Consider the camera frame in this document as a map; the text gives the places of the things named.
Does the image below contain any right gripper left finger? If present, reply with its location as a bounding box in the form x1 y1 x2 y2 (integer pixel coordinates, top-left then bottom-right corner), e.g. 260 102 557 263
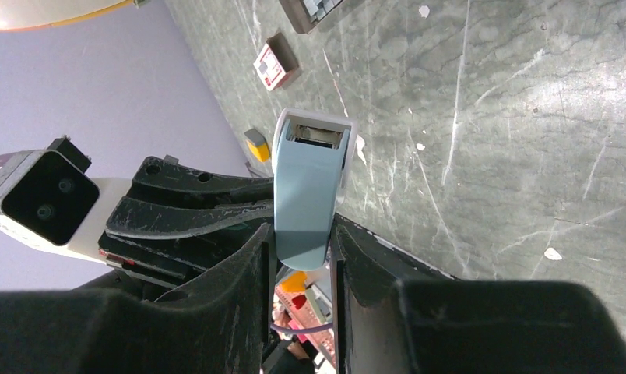
0 224 276 373

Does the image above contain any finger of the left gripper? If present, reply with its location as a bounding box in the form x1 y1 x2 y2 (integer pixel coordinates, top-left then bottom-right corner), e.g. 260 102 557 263
132 156 273 199
105 197 273 240

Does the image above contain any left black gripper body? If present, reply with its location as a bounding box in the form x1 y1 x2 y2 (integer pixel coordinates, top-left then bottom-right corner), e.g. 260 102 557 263
81 227 262 302

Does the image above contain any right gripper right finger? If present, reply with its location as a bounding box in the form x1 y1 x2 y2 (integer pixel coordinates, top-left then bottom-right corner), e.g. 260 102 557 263
329 215 626 373

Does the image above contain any light blue small stapler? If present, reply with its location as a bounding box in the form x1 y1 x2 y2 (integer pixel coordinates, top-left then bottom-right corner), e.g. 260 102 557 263
272 108 358 271

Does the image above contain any red white staple box sleeve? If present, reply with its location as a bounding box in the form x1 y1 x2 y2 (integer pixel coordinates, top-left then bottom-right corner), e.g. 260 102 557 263
253 31 300 91

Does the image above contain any staple tray with staples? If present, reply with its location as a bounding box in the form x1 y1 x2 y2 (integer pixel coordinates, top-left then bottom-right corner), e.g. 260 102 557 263
279 0 364 34

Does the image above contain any orange yellow small block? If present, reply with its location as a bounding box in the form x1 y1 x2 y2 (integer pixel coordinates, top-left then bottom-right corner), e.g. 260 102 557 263
244 128 270 163

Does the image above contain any cream round drawer cabinet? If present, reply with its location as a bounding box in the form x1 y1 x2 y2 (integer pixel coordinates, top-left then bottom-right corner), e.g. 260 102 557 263
0 0 147 31

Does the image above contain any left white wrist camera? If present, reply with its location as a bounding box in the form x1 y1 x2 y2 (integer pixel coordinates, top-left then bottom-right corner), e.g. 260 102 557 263
0 136 131 263

